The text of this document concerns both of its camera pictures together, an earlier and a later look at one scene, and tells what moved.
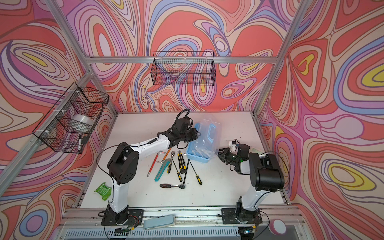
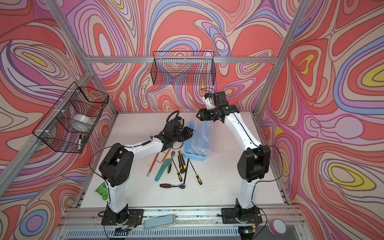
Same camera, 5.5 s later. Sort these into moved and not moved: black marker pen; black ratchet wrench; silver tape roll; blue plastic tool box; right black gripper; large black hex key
Moved: right black gripper; blue plastic tool box
Not moved: silver tape roll; black ratchet wrench; large black hex key; black marker pen
